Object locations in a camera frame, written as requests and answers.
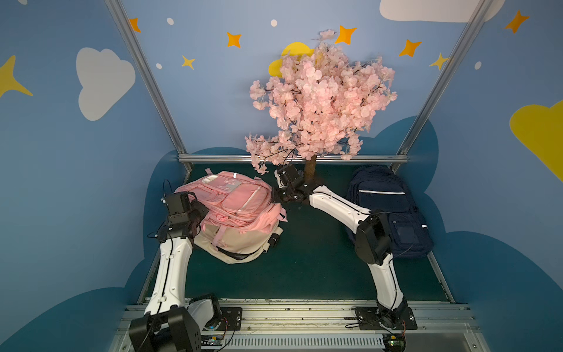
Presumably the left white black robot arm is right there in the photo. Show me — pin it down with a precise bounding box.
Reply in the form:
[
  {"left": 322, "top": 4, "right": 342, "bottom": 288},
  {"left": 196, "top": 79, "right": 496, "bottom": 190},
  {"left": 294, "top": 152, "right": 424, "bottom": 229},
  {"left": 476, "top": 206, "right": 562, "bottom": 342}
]
[{"left": 129, "top": 192, "right": 208, "bottom": 351}]

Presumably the aluminium rail base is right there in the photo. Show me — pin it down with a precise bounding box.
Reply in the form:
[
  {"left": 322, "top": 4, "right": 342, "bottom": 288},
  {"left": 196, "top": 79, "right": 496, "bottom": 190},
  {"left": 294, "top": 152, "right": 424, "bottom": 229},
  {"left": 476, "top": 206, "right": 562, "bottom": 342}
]
[{"left": 107, "top": 298, "right": 491, "bottom": 352}]

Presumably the pink cherry blossom tree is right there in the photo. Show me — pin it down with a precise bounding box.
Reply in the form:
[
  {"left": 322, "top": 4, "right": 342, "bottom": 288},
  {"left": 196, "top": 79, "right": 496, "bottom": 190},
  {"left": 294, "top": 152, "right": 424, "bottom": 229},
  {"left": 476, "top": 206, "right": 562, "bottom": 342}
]
[{"left": 245, "top": 27, "right": 397, "bottom": 175}]

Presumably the left green circuit board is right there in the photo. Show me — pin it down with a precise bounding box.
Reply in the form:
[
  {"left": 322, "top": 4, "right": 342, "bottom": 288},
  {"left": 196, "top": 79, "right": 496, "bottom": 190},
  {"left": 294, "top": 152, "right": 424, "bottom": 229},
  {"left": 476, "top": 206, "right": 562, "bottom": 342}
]
[{"left": 201, "top": 335, "right": 227, "bottom": 351}]

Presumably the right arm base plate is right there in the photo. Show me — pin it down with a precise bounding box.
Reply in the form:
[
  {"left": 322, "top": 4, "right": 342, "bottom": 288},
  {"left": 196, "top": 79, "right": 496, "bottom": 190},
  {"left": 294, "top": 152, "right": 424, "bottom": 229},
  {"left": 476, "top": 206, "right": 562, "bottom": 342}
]
[{"left": 353, "top": 307, "right": 418, "bottom": 331}]

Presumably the cream white bag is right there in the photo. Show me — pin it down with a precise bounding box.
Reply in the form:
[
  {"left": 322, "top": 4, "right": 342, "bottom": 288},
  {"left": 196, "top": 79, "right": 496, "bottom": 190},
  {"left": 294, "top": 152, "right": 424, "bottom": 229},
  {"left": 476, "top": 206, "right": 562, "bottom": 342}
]
[{"left": 194, "top": 221, "right": 283, "bottom": 265}]

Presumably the green circuit board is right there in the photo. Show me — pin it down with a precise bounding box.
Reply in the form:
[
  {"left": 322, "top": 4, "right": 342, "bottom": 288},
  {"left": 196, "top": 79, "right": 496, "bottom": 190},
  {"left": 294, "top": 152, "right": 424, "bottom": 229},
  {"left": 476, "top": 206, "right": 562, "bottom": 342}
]
[
  {"left": 383, "top": 334, "right": 407, "bottom": 352},
  {"left": 201, "top": 335, "right": 227, "bottom": 351}
]

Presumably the right green circuit board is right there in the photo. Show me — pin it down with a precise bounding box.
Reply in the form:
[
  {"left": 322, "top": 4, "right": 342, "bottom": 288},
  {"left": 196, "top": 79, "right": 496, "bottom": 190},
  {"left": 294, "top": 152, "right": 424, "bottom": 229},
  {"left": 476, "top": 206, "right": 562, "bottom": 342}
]
[{"left": 383, "top": 334, "right": 407, "bottom": 352}]

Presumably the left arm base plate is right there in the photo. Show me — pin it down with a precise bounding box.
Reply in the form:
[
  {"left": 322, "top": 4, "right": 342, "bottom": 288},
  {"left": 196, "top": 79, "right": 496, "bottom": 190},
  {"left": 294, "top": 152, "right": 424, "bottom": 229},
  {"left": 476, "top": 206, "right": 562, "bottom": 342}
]
[{"left": 204, "top": 307, "right": 243, "bottom": 331}]

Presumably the navy blue backpack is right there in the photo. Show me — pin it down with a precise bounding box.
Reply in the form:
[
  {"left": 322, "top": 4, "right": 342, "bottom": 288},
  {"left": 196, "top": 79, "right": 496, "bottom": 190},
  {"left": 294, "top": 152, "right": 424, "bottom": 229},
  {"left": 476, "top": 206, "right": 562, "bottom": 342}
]
[{"left": 346, "top": 165, "right": 434, "bottom": 259}]

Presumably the pink backpack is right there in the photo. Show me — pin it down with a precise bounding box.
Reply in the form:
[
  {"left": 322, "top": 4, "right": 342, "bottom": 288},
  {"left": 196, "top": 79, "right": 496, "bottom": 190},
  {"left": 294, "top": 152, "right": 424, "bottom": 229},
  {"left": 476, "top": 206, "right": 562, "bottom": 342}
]
[{"left": 176, "top": 171, "right": 287, "bottom": 233}]

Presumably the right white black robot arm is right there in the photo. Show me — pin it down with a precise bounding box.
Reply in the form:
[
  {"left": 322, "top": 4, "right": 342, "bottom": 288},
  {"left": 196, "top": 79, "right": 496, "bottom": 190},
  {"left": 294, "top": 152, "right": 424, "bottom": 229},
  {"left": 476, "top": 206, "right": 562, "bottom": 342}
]
[{"left": 273, "top": 164, "right": 408, "bottom": 328}]

